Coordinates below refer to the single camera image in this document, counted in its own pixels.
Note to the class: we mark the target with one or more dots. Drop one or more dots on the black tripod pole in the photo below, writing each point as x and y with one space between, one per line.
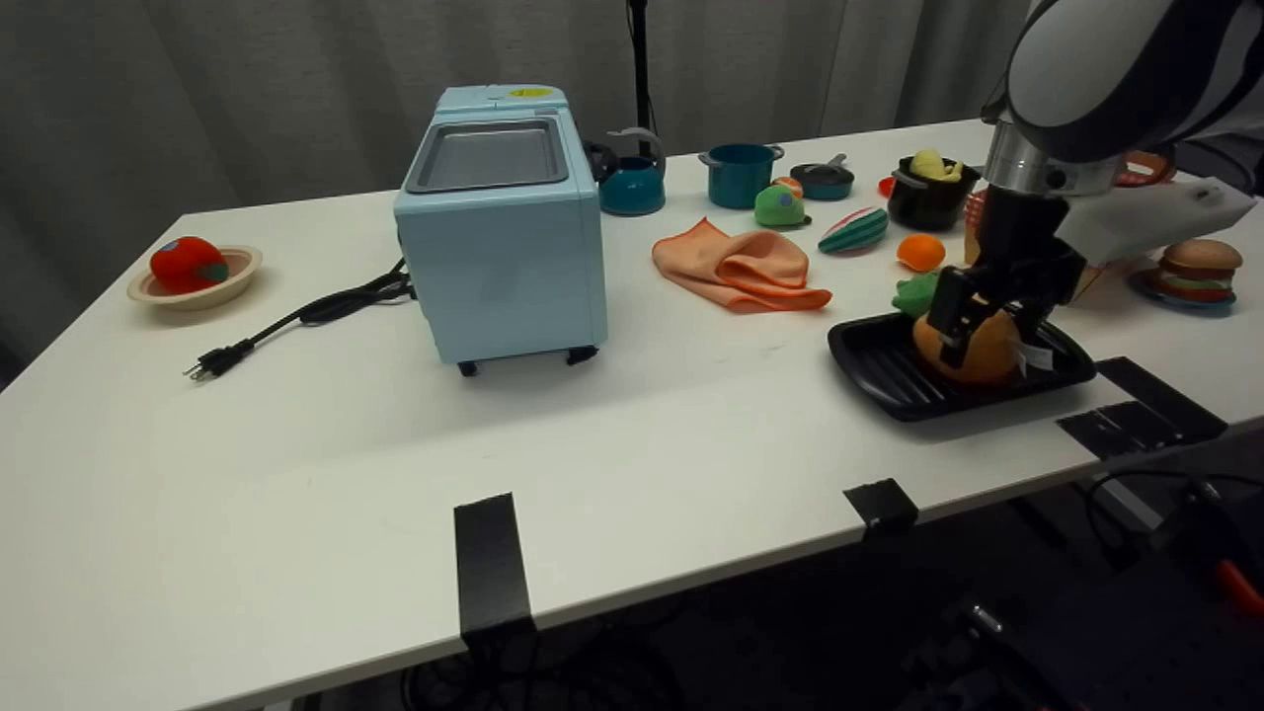
643 62

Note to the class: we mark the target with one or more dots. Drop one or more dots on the small orange fruit toy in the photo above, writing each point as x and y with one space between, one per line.
922 255

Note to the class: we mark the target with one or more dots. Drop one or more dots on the black toy pot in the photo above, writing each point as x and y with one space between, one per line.
931 207

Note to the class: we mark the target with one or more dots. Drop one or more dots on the orange bread roll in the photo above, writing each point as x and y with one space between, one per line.
987 359

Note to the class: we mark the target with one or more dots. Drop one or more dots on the teal toy kettle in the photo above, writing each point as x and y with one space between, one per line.
634 190

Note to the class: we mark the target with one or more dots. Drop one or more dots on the red tomato plush in bowl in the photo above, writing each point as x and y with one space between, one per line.
185 264

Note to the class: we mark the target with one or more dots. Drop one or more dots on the red checkered basket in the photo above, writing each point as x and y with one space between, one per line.
976 231

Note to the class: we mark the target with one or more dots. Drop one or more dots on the small black tape square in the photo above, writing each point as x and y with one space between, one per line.
879 505

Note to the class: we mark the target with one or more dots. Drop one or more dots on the striped watermelon slice plush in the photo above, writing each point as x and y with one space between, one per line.
854 231

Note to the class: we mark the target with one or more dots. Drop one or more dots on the teal toy pot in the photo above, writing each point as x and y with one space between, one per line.
742 180

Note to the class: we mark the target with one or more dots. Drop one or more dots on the small red toy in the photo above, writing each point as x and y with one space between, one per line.
887 189

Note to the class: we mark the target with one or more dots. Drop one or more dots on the wide black tape strip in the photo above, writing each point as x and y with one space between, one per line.
1166 400

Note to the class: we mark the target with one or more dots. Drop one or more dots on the black tape patch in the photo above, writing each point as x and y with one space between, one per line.
1108 432

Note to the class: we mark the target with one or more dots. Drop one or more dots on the burger plush toy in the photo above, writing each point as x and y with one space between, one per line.
1199 264

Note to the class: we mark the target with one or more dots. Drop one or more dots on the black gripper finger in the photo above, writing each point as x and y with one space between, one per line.
1025 343
954 322

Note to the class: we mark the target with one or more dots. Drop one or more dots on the green pear plush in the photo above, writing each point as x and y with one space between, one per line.
775 210

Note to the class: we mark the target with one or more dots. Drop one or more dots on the small dark teal pan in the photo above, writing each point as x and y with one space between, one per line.
823 185

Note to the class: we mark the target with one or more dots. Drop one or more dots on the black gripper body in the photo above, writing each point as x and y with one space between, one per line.
1025 259

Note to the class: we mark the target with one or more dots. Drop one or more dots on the yellow plush toy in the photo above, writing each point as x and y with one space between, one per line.
934 169

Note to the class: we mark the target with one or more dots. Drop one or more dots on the orange folded cloth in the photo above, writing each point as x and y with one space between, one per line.
737 271

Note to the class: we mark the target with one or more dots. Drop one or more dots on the long black tape strip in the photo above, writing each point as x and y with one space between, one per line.
492 565

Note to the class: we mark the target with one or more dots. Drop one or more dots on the light blue toaster oven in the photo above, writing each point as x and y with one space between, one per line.
500 264

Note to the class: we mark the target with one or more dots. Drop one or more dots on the black ridged tray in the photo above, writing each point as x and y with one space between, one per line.
884 377

